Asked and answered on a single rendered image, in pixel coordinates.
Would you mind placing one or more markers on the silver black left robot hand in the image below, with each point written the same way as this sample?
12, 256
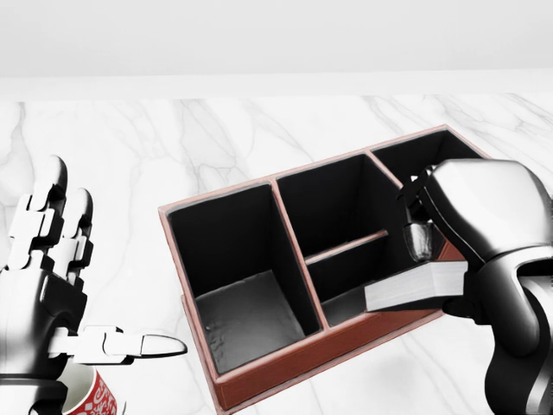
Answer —
26, 311

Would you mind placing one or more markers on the book with white pages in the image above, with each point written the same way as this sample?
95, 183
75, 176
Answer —
410, 289

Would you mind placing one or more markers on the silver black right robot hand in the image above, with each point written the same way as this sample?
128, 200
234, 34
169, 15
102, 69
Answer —
484, 207

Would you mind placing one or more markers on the red white patterned mug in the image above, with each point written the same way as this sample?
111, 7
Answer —
103, 397

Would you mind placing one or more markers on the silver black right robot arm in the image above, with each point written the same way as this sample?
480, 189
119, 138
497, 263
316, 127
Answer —
514, 389

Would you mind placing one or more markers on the red-brown desk caddy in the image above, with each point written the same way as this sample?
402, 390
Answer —
302, 359

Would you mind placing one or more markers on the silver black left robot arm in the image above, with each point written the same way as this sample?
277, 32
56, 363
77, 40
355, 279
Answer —
26, 397

